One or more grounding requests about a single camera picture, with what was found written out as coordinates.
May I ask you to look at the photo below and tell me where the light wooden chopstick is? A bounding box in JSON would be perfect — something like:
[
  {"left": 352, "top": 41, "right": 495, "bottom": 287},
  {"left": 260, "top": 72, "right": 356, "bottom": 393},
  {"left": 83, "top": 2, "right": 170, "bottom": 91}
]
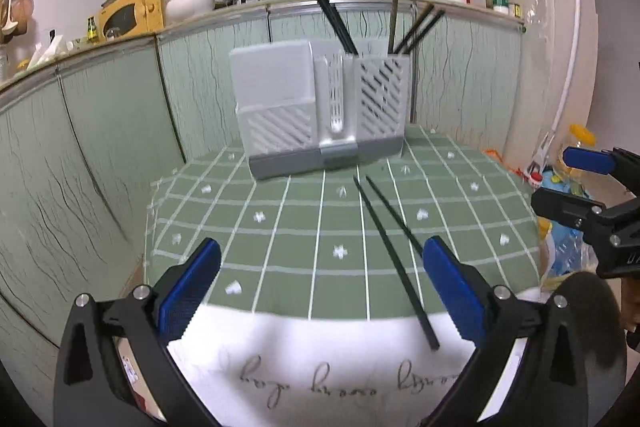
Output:
[{"left": 387, "top": 0, "right": 399, "bottom": 54}]

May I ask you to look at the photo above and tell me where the person's right hand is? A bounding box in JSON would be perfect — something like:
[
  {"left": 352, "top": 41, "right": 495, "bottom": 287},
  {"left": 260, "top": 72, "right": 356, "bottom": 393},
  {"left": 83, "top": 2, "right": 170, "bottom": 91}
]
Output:
[{"left": 622, "top": 277, "right": 640, "bottom": 351}]

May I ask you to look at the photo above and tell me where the white pipe on wall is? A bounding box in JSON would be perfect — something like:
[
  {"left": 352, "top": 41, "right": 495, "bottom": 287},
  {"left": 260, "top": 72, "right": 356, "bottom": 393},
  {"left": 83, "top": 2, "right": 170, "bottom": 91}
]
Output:
[{"left": 527, "top": 0, "right": 584, "bottom": 168}]

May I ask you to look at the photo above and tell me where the blue plastic toy container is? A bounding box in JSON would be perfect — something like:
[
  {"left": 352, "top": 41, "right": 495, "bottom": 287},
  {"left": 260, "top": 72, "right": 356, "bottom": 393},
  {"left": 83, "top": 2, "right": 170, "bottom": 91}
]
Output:
[{"left": 542, "top": 169, "right": 597, "bottom": 277}]

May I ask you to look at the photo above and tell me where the yellow-lid plastic jar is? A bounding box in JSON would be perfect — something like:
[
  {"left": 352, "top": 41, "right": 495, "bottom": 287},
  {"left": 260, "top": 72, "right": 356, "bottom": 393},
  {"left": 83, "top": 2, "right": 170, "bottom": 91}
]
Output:
[{"left": 560, "top": 124, "right": 597, "bottom": 179}]

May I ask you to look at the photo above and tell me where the white plastic utensil holder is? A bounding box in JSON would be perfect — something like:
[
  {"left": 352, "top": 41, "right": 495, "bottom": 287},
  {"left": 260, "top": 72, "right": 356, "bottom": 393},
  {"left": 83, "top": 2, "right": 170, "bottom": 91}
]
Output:
[{"left": 229, "top": 39, "right": 412, "bottom": 180}]

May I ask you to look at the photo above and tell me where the red-cap sauce bottle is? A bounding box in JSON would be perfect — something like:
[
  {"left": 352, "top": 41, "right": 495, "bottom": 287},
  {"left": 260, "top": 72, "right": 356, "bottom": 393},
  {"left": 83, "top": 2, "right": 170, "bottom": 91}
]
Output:
[{"left": 525, "top": 171, "right": 544, "bottom": 188}]

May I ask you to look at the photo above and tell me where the green checked tablecloth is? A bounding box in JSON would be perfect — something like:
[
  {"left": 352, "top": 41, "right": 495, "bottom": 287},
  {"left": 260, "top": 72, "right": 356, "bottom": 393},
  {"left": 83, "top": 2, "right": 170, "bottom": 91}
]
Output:
[{"left": 143, "top": 123, "right": 547, "bottom": 427}]

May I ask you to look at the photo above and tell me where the yellow microwave oven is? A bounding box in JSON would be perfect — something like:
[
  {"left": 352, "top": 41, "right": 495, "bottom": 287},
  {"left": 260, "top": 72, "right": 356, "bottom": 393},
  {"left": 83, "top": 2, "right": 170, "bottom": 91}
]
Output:
[{"left": 98, "top": 0, "right": 165, "bottom": 41}]

